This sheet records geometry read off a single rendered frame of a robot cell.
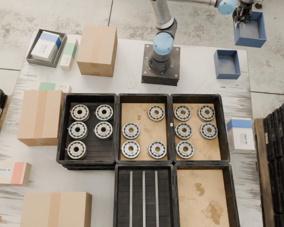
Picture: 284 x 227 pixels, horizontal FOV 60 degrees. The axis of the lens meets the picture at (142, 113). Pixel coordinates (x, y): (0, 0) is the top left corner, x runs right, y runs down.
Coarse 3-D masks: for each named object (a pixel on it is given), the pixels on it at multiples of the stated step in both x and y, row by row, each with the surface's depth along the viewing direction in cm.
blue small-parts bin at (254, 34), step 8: (256, 16) 145; (248, 24) 146; (256, 24) 147; (264, 24) 138; (240, 32) 144; (248, 32) 144; (256, 32) 144; (264, 32) 138; (240, 40) 136; (248, 40) 136; (256, 40) 135; (264, 40) 135
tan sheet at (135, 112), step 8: (128, 104) 150; (136, 104) 150; (144, 104) 150; (152, 104) 150; (160, 104) 151; (128, 112) 148; (136, 112) 148; (144, 112) 148; (128, 120) 146; (136, 120) 146; (144, 120) 146; (144, 128) 144; (152, 128) 145; (160, 128) 145; (144, 136) 142; (152, 136) 143; (160, 136) 143; (144, 144) 141; (144, 152) 139
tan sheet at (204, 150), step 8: (176, 104) 151; (184, 104) 151; (192, 104) 151; (200, 104) 151; (208, 104) 152; (192, 112) 149; (192, 120) 147; (200, 120) 148; (192, 128) 145; (192, 136) 143; (200, 136) 144; (216, 136) 144; (176, 144) 141; (192, 144) 142; (200, 144) 142; (208, 144) 142; (216, 144) 142; (200, 152) 140; (208, 152) 140; (216, 152) 140
